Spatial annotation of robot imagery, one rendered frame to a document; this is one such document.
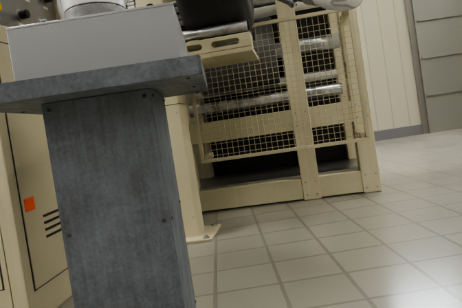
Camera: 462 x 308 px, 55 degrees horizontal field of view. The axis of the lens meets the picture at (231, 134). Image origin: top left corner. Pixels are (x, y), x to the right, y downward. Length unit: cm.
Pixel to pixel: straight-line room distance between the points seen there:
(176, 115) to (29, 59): 105
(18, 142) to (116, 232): 53
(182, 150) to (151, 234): 100
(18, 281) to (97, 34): 78
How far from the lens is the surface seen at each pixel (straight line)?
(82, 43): 105
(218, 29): 193
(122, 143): 104
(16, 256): 146
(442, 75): 598
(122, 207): 106
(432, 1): 608
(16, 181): 145
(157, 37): 102
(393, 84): 578
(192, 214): 206
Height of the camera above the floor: 51
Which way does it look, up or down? 2 degrees down
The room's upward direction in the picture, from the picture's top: 9 degrees counter-clockwise
